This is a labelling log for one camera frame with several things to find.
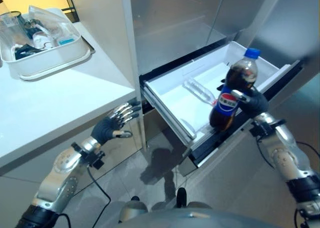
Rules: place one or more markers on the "clear drinking glass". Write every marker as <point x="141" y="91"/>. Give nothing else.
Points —
<point x="11" y="29"/>

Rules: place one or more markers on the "white kitchen counter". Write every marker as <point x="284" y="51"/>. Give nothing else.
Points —
<point x="62" y="93"/>

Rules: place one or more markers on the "white refrigerator drawer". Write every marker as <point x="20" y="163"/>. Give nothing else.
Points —
<point x="200" y="95"/>

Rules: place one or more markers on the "robot left silver arm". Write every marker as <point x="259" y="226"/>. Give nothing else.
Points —
<point x="62" y="173"/>

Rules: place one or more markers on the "cola bottle with blue cap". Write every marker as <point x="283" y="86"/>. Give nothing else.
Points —
<point x="232" y="95"/>

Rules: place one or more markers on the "white dish rack tray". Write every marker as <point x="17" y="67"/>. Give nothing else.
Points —
<point x="47" y="55"/>

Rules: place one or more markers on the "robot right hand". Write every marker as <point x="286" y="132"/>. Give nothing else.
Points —
<point x="257" y="101"/>

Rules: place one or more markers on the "robot silver torso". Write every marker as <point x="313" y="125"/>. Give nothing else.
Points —
<point x="172" y="215"/>

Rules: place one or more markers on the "robot right silver arm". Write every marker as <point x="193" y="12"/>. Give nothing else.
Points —
<point x="287" y="153"/>

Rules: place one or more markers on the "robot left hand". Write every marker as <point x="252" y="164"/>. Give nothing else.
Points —
<point x="105" y="130"/>

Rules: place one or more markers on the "clear empty plastic bottle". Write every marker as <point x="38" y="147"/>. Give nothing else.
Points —
<point x="200" y="91"/>

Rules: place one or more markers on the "stainless steel refrigerator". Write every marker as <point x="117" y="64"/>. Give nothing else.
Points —
<point x="180" y="25"/>

